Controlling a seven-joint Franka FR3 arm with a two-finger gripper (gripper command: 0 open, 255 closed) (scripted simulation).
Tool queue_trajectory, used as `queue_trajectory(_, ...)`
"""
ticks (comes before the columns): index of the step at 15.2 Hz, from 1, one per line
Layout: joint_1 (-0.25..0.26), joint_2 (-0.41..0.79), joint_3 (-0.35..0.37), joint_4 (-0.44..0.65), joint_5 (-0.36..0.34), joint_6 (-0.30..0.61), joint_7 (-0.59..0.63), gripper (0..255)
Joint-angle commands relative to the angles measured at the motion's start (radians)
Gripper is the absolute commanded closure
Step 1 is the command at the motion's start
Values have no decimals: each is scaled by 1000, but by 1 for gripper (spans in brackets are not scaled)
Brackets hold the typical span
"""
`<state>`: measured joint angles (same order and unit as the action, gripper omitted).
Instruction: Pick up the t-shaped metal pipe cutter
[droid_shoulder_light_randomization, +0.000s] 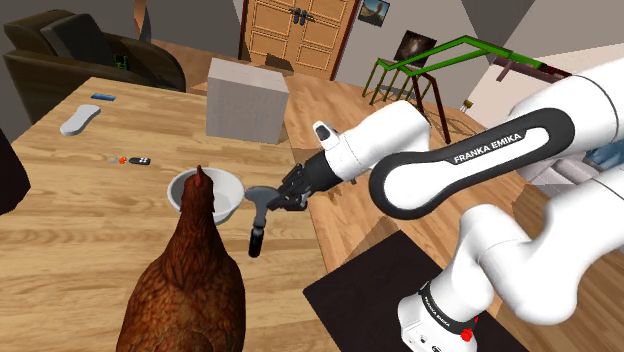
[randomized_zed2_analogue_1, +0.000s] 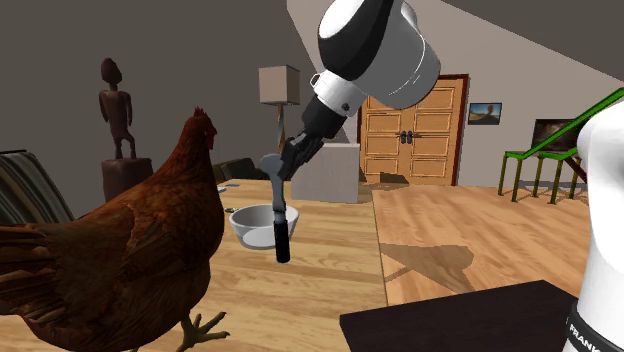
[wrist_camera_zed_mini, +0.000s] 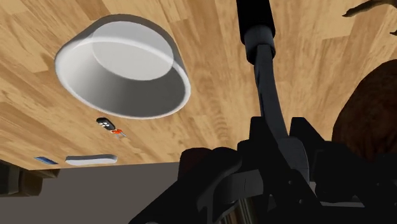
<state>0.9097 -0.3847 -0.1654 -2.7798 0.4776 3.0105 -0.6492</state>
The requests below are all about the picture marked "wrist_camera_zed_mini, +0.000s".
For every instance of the brown round object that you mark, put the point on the brown round object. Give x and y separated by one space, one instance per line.
369 118

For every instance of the dark brown animal figure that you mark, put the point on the dark brown animal figure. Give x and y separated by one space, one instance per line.
369 6

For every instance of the white flat rounded remote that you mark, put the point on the white flat rounded remote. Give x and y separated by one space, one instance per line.
91 160

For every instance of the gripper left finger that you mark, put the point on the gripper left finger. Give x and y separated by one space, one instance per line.
214 173

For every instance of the white bowl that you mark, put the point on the white bowl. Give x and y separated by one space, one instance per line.
130 90

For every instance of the blue flat card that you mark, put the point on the blue flat card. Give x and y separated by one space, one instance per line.
46 160

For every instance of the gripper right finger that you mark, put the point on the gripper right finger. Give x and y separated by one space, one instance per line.
347 180

